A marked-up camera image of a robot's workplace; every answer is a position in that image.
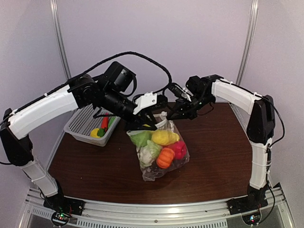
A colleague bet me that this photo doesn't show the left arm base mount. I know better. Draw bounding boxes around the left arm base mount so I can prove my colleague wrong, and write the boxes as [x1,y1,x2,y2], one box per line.
[43,197,85,227]

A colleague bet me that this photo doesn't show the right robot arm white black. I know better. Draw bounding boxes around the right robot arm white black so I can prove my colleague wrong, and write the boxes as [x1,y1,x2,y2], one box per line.
[167,75,276,210]

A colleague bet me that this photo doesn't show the right aluminium corner post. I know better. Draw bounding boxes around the right aluminium corner post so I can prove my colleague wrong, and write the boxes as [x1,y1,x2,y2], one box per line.
[236,0,259,85]

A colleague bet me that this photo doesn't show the red toy bell pepper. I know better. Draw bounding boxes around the red toy bell pepper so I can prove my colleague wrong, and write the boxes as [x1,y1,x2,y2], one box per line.
[169,141,187,160]

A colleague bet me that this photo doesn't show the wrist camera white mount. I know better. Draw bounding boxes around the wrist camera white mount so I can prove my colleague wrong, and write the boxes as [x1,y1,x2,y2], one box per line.
[168,83,191,102]
[133,92,168,114]

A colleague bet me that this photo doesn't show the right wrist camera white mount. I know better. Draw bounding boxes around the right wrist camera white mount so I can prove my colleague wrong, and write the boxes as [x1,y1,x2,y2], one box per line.
[168,83,191,102]

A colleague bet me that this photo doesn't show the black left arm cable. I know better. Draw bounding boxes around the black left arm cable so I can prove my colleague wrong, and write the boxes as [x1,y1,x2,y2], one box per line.
[0,50,172,164]

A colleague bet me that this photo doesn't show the orange toy carrot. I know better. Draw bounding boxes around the orange toy carrot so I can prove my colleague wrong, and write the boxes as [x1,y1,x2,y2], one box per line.
[101,116,109,132]

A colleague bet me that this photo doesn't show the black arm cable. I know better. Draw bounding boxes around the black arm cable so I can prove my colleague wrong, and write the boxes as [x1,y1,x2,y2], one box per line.
[166,83,285,214]
[0,50,172,164]

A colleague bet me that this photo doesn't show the green toy cucumber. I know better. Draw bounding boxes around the green toy cucumber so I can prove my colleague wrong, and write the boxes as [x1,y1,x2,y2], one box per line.
[108,116,115,129]

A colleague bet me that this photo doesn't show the left aluminium corner post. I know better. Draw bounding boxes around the left aluminium corner post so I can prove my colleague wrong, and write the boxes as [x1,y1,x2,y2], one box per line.
[50,0,71,80]

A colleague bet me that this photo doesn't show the aluminium corner post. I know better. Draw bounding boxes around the aluminium corner post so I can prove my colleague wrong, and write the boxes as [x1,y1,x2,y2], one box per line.
[50,0,71,80]
[236,0,259,85]

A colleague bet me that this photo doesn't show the yellow toy banana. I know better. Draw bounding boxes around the yellow toy banana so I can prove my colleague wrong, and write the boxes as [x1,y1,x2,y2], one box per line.
[151,130,180,146]

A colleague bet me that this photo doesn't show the orange toy pumpkin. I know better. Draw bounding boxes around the orange toy pumpkin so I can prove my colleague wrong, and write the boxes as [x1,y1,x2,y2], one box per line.
[156,148,175,169]

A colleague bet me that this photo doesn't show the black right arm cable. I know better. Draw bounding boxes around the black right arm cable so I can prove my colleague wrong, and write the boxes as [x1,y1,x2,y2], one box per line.
[166,83,285,214]

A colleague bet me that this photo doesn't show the yellow toy lemon green leaf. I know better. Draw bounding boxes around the yellow toy lemon green leaf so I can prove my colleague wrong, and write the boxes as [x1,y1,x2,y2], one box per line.
[90,128,105,138]

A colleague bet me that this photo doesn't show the green toy apple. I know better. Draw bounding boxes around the green toy apple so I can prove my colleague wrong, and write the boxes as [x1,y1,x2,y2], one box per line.
[129,131,152,148]

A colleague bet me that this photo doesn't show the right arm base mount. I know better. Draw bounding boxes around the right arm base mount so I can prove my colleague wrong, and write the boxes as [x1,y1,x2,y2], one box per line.
[227,196,268,226]

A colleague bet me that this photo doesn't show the clear dotted zip top bag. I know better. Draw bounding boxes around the clear dotted zip top bag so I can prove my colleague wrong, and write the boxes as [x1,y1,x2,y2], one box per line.
[127,112,190,181]

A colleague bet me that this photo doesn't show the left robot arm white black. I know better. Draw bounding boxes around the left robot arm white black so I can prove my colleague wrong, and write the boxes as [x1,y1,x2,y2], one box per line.
[0,61,157,211]

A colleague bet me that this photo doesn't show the white perforated plastic basket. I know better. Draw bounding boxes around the white perforated plastic basket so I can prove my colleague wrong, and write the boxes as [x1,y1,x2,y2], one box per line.
[64,105,120,147]

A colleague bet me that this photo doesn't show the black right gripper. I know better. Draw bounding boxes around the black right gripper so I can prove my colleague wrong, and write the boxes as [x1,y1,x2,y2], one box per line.
[167,92,214,120]

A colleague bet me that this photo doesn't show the aluminium front rail frame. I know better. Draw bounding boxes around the aluminium front rail frame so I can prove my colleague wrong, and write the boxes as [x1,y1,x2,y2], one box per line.
[19,185,295,228]

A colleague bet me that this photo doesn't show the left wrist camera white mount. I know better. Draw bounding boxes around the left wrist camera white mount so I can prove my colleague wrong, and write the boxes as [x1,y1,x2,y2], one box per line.
[133,92,168,114]

